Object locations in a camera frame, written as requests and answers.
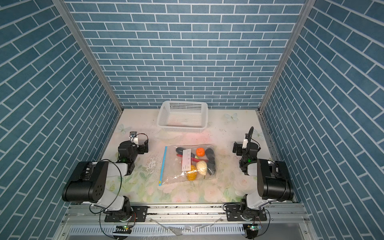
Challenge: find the black avocado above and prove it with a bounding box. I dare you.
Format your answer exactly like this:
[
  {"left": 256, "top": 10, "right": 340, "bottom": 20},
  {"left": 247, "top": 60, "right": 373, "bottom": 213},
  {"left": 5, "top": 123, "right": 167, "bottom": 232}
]
[
  {"left": 205, "top": 148, "right": 215, "bottom": 161},
  {"left": 207, "top": 161, "right": 216, "bottom": 176}
]

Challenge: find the small orange tangerine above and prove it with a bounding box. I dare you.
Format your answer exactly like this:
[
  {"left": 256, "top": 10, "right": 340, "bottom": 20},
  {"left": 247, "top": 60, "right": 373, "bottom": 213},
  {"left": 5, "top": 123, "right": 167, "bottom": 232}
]
[{"left": 196, "top": 148, "right": 206, "bottom": 157}]

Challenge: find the cream white bun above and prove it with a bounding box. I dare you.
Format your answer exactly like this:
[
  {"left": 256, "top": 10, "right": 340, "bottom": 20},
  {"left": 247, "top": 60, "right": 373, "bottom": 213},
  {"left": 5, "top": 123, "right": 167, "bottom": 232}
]
[{"left": 196, "top": 161, "right": 208, "bottom": 176}]

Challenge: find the dark purple eggplant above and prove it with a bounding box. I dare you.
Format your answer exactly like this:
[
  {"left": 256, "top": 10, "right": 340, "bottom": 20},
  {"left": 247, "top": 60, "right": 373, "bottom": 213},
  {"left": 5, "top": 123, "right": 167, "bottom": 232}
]
[{"left": 176, "top": 147, "right": 196, "bottom": 158}]

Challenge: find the clear zip top bag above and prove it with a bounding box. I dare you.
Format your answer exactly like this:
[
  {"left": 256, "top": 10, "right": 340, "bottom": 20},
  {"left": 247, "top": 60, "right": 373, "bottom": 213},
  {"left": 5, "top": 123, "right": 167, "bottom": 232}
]
[{"left": 159, "top": 144, "right": 217, "bottom": 186}]

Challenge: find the red chili pepper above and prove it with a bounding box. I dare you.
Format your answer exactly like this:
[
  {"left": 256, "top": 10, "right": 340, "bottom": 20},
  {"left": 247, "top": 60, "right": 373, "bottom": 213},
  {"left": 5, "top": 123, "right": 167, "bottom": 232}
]
[{"left": 176, "top": 153, "right": 208, "bottom": 163}]

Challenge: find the yellow lemon food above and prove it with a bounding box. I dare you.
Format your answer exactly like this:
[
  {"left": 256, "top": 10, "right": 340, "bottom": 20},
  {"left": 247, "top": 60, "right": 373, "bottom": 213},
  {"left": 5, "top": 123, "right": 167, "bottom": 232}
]
[{"left": 187, "top": 165, "right": 198, "bottom": 181}]

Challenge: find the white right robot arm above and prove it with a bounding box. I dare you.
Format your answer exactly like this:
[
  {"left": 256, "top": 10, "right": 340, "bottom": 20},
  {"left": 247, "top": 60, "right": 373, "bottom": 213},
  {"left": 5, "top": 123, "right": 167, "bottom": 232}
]
[{"left": 223, "top": 142, "right": 294, "bottom": 222}]

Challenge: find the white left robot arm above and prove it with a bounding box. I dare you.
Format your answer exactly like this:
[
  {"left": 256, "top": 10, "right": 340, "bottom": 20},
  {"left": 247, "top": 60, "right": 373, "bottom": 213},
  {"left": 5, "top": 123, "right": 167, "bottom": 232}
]
[{"left": 62, "top": 139, "right": 149, "bottom": 223}]

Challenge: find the white perforated plastic basket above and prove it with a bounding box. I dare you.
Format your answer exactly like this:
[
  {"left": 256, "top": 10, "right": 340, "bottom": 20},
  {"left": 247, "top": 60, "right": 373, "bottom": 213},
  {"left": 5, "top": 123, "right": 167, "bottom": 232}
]
[{"left": 157, "top": 101, "right": 209, "bottom": 133}]

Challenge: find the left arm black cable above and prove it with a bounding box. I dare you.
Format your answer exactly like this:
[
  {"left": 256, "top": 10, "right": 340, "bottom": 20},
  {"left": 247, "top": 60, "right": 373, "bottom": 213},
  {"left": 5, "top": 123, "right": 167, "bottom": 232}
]
[{"left": 88, "top": 132, "right": 150, "bottom": 240}]

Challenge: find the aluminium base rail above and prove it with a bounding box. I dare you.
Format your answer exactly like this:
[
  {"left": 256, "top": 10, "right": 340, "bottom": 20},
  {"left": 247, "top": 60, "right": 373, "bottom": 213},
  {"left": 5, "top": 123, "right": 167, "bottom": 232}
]
[{"left": 54, "top": 203, "right": 316, "bottom": 240}]

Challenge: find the aluminium corner post right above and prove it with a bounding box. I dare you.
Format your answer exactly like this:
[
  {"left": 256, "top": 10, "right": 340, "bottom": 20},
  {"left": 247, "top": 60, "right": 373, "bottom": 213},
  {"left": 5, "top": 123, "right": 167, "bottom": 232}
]
[{"left": 259, "top": 0, "right": 316, "bottom": 113}]

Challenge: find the aluminium corner post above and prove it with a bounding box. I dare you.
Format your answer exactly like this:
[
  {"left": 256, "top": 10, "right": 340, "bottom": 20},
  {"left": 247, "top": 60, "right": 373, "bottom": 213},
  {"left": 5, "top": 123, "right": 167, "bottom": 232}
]
[
  {"left": 259, "top": 0, "right": 316, "bottom": 113},
  {"left": 52, "top": 0, "right": 124, "bottom": 114}
]

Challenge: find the aluminium corner post left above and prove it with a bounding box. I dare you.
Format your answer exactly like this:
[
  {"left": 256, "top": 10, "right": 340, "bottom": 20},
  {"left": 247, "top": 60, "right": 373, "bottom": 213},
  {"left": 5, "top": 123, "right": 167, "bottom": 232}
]
[{"left": 52, "top": 0, "right": 124, "bottom": 114}]

